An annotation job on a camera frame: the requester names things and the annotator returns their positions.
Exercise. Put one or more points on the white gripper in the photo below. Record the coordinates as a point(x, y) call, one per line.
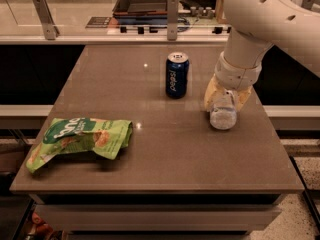
point(236, 76)

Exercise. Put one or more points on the clear plastic tea bottle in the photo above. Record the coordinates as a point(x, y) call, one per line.
point(223, 114)

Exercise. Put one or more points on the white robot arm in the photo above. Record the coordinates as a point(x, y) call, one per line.
point(257, 25)

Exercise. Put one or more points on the blue pepsi can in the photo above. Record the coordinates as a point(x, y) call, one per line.
point(177, 67)

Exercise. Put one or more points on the cardboard box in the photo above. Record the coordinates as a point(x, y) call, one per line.
point(219, 11)

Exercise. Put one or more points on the green snack bag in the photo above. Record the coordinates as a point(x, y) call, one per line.
point(76, 135)

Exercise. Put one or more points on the glass barrier panel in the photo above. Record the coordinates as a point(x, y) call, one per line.
point(92, 21)

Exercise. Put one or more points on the grey drawer front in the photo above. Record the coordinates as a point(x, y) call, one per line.
point(158, 217)

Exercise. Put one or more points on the middle metal glass bracket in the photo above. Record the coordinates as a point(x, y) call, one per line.
point(172, 19)

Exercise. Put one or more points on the metal glass bracket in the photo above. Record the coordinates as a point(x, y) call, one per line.
point(50, 30)
point(172, 19)

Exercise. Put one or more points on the left metal glass bracket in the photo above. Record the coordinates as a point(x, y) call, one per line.
point(50, 30)

